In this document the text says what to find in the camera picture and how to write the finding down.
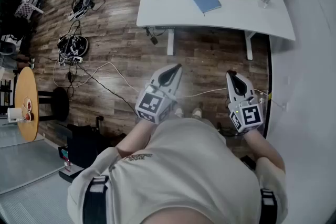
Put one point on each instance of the round wooden table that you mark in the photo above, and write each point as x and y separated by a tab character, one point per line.
25	86

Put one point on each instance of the round bundle of devices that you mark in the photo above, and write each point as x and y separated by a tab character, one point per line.
72	47

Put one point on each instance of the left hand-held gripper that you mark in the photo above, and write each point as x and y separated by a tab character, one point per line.
151	105

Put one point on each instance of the black stool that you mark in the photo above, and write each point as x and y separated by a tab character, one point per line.
61	103

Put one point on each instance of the person's left shoe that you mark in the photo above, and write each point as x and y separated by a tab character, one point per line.
179	112

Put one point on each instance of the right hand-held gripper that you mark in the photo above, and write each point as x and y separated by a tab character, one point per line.
249	116

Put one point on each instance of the person's shoe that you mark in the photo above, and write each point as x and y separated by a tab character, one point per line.
179	112
197	113

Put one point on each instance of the black power adapter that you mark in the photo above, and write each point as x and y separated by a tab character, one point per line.
154	40

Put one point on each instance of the person's left forearm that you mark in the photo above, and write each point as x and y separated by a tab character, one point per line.
135	136

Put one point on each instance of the person's right forearm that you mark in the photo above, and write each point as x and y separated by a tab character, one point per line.
265	147

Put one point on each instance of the colourful small box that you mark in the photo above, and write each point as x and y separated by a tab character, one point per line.
64	157

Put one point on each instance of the white desk leg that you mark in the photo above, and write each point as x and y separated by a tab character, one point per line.
249	46
170	42

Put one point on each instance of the person's right shoe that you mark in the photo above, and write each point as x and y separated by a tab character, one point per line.
197	113

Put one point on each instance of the plate with red food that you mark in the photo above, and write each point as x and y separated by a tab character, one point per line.
28	108

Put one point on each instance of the black office chair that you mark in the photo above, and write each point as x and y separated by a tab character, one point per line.
84	147

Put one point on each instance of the grey white gripper device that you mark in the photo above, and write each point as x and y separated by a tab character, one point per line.
78	9

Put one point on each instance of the person's beige t-shirt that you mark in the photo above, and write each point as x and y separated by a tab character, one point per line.
183	170

